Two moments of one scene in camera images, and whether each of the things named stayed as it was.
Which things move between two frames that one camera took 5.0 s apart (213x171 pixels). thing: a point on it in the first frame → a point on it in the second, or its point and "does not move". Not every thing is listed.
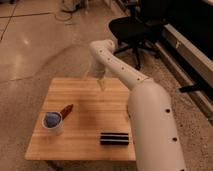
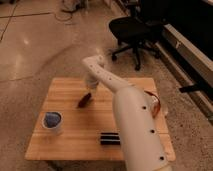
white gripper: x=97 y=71 → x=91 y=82
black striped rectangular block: x=114 y=138 does not move
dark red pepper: x=66 y=111 → x=84 y=100
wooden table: x=107 y=110 does not move
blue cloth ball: x=52 y=119 does not move
